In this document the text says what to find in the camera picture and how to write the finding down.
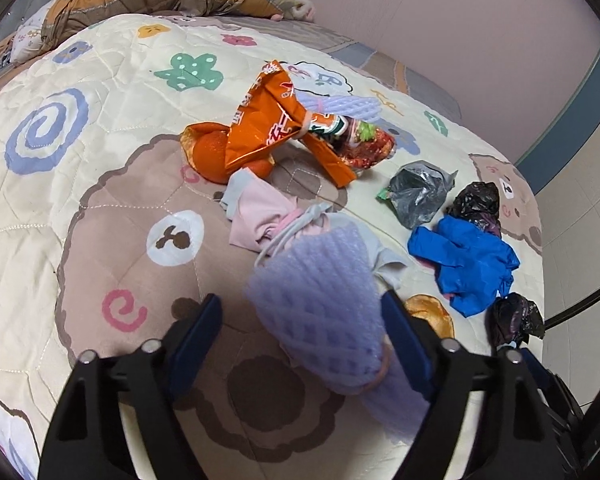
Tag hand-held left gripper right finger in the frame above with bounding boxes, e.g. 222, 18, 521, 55
380, 287, 566, 480

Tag pink and grey face mask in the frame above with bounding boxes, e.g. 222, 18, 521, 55
220, 167, 411, 286

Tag blue-grey wall trim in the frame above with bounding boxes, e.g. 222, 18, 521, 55
514, 35, 600, 182

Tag red noodle packet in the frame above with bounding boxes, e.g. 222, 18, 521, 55
310, 112, 397, 169

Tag pink plush toy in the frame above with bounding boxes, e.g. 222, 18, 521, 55
291, 0, 317, 23

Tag orange snack wrapper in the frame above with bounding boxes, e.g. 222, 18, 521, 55
225, 60, 356, 188

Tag tangerine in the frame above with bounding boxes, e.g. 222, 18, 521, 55
181, 122, 276, 184

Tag grey plastic bag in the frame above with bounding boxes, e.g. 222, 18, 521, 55
377, 160, 457, 231

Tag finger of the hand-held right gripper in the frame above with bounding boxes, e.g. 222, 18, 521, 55
521, 347, 586, 432

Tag cream printed bear blanket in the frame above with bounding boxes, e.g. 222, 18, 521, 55
0, 12, 546, 480

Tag large purple foam fruit net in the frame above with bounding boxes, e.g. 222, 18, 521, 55
245, 225, 431, 443

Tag small purple foam fruit net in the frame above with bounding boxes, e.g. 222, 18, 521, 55
295, 90, 383, 126

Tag grey bed sheet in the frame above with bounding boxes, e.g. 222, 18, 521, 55
220, 15, 462, 122

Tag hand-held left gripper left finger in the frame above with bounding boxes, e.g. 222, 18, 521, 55
37, 292, 226, 480

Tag white patterned pillow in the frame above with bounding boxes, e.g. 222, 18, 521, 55
10, 7, 56, 61

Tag blue rubber glove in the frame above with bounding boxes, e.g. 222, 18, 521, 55
407, 215, 521, 317

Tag black plastic bag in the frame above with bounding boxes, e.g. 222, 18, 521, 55
447, 181, 503, 236
490, 292, 546, 348

